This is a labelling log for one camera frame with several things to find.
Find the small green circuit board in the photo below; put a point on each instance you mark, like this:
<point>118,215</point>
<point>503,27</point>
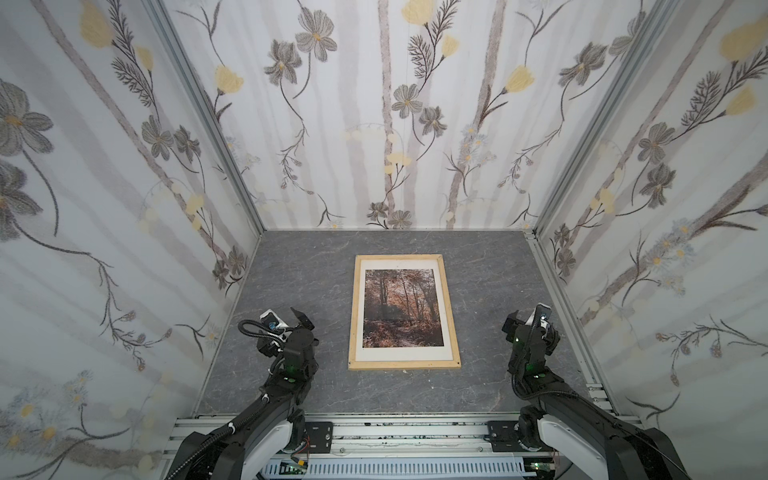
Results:
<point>293,467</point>

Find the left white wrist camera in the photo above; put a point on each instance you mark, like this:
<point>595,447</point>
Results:
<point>272,323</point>

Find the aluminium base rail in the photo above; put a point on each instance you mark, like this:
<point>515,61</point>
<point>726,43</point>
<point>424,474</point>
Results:
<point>451,435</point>

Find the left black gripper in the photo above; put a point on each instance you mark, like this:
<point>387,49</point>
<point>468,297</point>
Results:
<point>304,322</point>

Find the white photo paper sheet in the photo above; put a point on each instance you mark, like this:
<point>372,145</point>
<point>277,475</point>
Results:
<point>401,309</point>

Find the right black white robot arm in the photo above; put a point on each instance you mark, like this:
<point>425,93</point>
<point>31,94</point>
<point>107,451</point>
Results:
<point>600,444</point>

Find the left corner aluminium post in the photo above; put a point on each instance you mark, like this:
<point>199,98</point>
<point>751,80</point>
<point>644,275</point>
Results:
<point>196,94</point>

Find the right corner aluminium post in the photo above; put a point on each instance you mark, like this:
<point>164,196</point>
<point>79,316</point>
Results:
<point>629,70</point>

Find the corner aluminium post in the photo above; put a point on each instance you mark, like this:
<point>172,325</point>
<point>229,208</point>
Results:
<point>629,70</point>
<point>196,94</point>

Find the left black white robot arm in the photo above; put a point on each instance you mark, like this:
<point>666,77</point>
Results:
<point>273,422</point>

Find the black mounting plate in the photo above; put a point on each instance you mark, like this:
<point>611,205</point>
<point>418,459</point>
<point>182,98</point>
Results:
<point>318,438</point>
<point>504,437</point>

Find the wooden picture frame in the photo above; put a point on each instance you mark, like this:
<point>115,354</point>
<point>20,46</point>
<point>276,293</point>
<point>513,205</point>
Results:
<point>408,363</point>

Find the white slotted cable duct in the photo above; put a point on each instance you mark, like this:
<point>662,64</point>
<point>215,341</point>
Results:
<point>407,468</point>

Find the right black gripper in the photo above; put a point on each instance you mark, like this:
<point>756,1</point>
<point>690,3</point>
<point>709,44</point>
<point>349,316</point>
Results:
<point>537,324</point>

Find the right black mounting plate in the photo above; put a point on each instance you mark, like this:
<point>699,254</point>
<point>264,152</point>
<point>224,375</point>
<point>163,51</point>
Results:
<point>504,437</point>

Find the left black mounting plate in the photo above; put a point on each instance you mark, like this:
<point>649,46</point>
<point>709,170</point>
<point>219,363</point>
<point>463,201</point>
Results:
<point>318,438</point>

